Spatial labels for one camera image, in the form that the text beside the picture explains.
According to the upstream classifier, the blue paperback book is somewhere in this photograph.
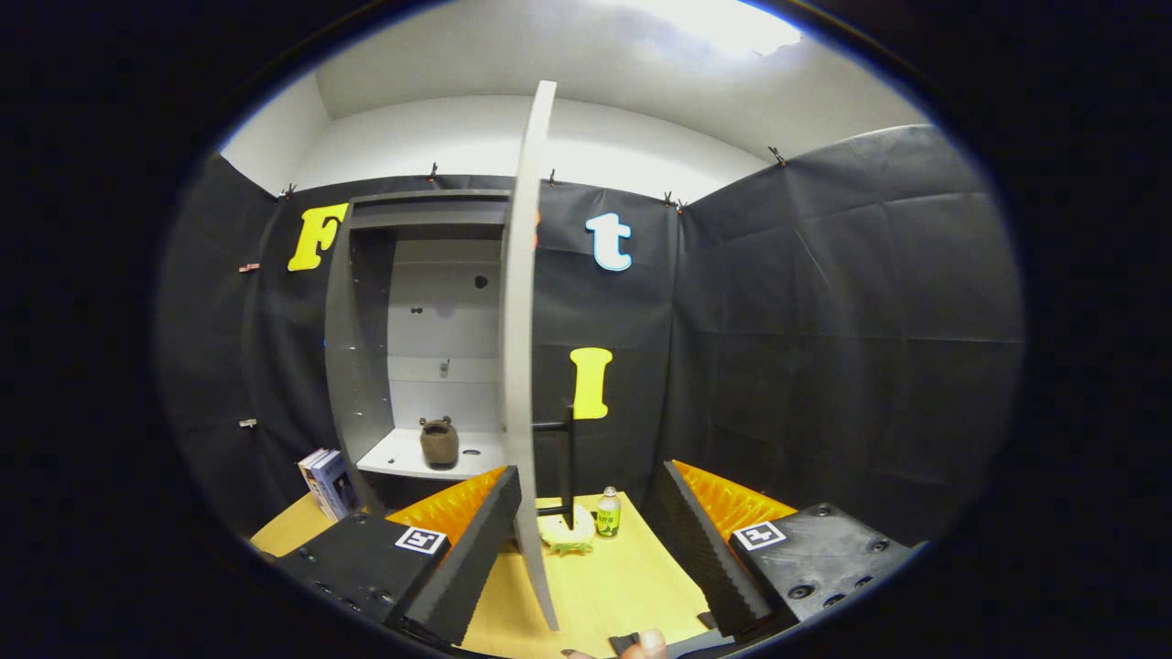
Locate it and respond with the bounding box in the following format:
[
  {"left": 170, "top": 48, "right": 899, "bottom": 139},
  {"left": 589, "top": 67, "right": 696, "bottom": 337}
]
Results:
[{"left": 312, "top": 451, "right": 360, "bottom": 521}]

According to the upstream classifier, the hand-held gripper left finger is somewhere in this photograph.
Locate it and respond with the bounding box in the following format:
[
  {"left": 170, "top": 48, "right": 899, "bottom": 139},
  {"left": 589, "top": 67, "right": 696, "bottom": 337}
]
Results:
[{"left": 275, "top": 465, "right": 523, "bottom": 649}]

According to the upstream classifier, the brown fuzzy shoe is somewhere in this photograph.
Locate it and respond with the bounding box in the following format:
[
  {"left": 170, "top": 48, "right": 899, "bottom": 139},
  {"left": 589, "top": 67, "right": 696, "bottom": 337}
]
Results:
[{"left": 419, "top": 416, "right": 461, "bottom": 470}]

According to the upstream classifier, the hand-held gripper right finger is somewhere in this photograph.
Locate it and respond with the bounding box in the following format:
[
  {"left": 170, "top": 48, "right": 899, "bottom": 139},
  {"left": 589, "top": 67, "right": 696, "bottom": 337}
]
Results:
[{"left": 661, "top": 459, "right": 917, "bottom": 640}]

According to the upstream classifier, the beige shoe cabinet door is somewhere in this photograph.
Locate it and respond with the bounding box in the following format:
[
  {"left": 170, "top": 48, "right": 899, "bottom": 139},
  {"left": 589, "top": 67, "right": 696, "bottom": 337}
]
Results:
[{"left": 499, "top": 81, "right": 576, "bottom": 632}]

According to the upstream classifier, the grey shoe cabinet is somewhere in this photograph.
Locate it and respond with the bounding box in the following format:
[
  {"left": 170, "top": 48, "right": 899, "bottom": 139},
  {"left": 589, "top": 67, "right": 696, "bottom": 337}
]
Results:
[{"left": 325, "top": 189, "right": 514, "bottom": 513}]

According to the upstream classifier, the black backdrop cloth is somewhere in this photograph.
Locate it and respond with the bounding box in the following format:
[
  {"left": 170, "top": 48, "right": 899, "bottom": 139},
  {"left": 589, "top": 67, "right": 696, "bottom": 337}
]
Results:
[{"left": 156, "top": 124, "right": 1025, "bottom": 550}]

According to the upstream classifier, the white paperback book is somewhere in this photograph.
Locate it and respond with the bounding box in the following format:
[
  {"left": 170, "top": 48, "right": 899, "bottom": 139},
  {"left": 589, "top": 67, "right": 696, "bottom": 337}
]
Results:
[{"left": 298, "top": 448, "right": 331, "bottom": 519}]

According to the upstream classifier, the long ceiling light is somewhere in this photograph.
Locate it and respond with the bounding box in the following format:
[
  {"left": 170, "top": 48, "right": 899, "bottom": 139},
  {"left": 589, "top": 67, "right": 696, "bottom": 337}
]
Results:
[{"left": 632, "top": 0, "right": 803, "bottom": 58}]

